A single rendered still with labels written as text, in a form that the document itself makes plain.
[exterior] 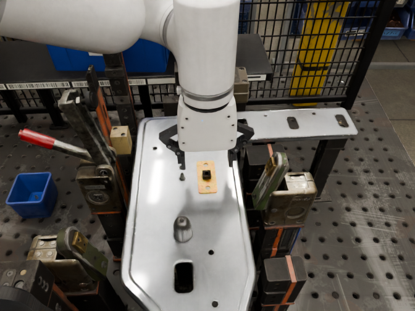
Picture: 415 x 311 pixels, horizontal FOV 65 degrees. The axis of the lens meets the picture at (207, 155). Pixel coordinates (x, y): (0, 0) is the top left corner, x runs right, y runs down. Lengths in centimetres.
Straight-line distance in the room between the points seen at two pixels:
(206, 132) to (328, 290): 55
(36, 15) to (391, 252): 96
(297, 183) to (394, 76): 256
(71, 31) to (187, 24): 15
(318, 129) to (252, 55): 31
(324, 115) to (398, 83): 223
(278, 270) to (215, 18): 40
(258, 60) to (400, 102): 200
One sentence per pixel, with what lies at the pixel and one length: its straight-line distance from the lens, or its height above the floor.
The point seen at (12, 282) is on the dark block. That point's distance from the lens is 49.
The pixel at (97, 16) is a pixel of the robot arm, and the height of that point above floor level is 139.
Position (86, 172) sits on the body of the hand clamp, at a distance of 65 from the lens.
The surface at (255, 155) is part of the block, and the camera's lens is 74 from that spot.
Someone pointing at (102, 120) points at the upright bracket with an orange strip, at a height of 109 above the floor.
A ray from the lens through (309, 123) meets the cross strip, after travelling 82.
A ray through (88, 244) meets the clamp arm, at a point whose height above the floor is 106.
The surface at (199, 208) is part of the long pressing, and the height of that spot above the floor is 100.
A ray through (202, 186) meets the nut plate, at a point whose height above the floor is 100.
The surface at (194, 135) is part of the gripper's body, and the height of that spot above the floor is 114.
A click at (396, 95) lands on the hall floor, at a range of 291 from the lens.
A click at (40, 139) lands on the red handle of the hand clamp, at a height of 113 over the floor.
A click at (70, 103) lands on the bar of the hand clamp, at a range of 53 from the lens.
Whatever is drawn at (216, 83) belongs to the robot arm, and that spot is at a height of 125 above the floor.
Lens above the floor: 152
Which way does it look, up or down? 47 degrees down
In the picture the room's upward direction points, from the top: straight up
